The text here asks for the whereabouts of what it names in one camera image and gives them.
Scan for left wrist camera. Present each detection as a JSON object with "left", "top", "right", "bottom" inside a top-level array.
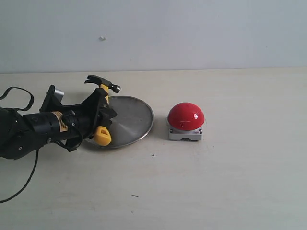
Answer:
[{"left": 39, "top": 85, "right": 64, "bottom": 112}]

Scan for round steel plate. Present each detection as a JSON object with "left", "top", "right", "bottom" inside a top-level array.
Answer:
[{"left": 86, "top": 96, "right": 154, "bottom": 149}]

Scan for yellow black claw hammer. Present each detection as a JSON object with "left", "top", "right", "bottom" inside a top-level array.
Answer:
[{"left": 84, "top": 75, "right": 121, "bottom": 146}]

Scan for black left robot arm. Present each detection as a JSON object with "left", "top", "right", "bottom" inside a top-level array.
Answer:
[{"left": 0, "top": 85, "right": 117, "bottom": 160}]

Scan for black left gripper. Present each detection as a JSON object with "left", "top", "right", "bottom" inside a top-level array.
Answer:
[{"left": 56, "top": 88, "right": 117, "bottom": 141}]

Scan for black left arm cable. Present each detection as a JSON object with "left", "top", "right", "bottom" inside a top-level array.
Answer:
[{"left": 0, "top": 86, "right": 83, "bottom": 204}]

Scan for red dome button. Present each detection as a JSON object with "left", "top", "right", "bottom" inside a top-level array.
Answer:
[{"left": 167, "top": 102, "right": 205, "bottom": 141}]

